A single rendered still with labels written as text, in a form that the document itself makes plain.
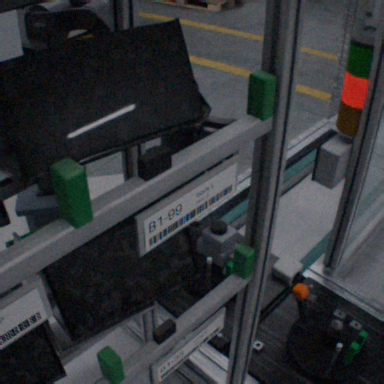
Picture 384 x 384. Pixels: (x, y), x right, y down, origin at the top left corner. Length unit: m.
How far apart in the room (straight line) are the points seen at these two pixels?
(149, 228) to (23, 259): 0.08
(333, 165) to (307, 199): 0.42
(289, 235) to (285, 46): 0.78
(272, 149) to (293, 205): 0.80
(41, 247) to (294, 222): 0.90
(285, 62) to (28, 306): 0.21
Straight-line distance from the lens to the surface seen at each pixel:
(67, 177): 0.21
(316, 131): 1.38
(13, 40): 4.03
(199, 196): 0.28
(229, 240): 0.78
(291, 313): 0.83
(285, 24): 0.30
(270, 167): 0.34
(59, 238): 0.22
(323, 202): 1.16
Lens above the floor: 1.62
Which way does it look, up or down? 38 degrees down
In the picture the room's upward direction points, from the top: straight up
